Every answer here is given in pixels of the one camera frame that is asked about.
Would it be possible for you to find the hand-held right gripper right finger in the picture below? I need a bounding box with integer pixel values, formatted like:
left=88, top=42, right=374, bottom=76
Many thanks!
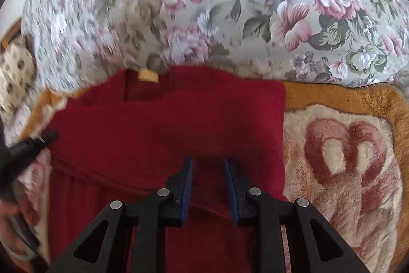
left=224, top=159, right=371, bottom=273

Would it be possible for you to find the red sweater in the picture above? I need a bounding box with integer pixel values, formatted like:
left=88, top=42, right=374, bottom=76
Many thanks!
left=45, top=66, right=288, bottom=273

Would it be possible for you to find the cream patterned cushion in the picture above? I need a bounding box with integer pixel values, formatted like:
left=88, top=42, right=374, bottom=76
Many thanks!
left=0, top=36, right=36, bottom=114

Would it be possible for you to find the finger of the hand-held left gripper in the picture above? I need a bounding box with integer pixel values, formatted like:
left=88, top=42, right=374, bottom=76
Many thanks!
left=8, top=130, right=59, bottom=165

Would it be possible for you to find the plush floral blanket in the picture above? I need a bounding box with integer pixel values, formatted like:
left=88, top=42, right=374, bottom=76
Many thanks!
left=13, top=79, right=406, bottom=273

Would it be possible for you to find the person's left hand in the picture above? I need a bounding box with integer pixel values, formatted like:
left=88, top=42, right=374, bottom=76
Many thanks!
left=0, top=203, right=26, bottom=262

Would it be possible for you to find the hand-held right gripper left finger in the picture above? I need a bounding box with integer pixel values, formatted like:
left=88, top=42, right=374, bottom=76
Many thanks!
left=48, top=157, right=195, bottom=273

